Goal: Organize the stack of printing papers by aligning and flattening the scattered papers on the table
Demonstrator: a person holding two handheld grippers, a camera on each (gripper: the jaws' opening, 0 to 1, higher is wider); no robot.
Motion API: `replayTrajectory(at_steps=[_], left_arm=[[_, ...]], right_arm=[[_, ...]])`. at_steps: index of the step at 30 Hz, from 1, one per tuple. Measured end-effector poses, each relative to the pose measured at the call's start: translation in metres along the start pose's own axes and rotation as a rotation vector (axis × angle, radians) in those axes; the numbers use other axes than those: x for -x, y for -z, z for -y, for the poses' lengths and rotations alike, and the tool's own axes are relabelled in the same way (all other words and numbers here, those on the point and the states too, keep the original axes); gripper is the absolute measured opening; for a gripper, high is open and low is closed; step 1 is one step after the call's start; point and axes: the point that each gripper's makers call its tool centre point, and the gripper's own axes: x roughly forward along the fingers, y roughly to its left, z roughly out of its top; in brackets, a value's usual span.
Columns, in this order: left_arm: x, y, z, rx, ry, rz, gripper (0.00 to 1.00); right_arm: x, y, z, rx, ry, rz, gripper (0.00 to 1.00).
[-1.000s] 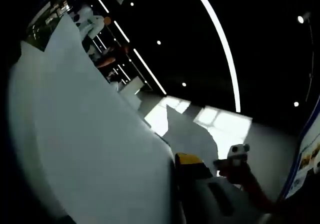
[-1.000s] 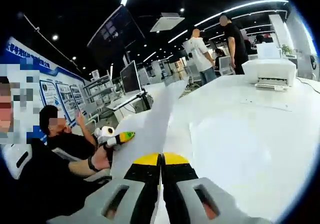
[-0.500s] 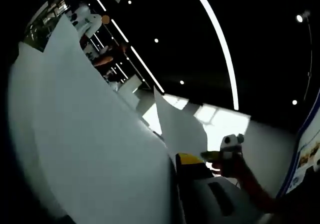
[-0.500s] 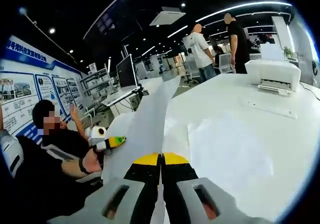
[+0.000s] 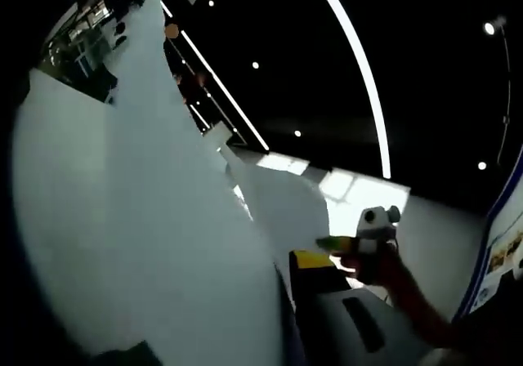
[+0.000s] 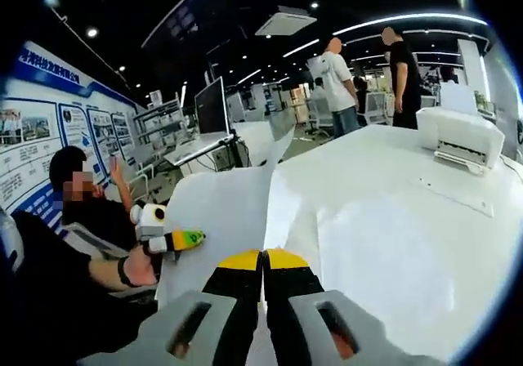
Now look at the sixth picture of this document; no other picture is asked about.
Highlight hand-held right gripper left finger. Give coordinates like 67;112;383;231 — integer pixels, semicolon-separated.
77;249;262;366

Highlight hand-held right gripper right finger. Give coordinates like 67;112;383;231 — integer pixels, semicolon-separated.
261;248;446;366

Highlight white printing paper sheet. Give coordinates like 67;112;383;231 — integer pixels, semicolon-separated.
156;127;296;308

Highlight person's left hand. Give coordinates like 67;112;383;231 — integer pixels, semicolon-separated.
122;243;164;288

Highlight black wristband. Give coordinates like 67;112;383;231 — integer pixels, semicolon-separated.
117;255;132;288

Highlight black laptop stand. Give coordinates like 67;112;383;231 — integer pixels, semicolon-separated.
206;135;253;173

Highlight grey metal shelf rack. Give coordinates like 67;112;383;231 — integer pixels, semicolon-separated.
132;98;197;171

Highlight computer monitor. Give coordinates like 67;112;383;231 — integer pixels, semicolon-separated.
163;75;236;167

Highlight white worn device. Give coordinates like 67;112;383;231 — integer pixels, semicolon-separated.
0;208;24;275

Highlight white table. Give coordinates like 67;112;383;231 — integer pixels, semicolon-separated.
232;118;523;363

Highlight flat white panel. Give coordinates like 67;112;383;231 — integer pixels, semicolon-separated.
419;176;496;219

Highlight hanging ceiling screen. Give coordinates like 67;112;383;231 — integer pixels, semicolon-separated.
165;4;199;40

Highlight white office chair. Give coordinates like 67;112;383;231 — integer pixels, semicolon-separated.
365;91;391;126

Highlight white printer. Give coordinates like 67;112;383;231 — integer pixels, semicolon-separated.
415;82;506;177

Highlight ceiling air conditioner unit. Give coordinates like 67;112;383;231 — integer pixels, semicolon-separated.
254;5;319;37

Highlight potted green plant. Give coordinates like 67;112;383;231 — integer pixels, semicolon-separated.
473;90;491;112

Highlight blue white wall poster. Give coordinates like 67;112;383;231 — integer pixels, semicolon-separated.
0;41;142;236

